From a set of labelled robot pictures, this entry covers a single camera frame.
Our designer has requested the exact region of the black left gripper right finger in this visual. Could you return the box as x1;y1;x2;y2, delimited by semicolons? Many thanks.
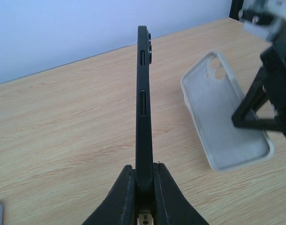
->
153;163;208;225

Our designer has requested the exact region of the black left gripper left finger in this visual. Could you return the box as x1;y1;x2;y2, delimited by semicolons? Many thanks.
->
83;165;137;225

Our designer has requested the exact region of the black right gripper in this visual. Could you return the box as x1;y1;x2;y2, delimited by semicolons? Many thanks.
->
232;24;286;136

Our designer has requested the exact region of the black smartphone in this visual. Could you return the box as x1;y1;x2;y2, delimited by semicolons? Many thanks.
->
135;25;153;194

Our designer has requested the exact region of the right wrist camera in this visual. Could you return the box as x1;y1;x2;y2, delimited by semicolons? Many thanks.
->
238;0;286;42

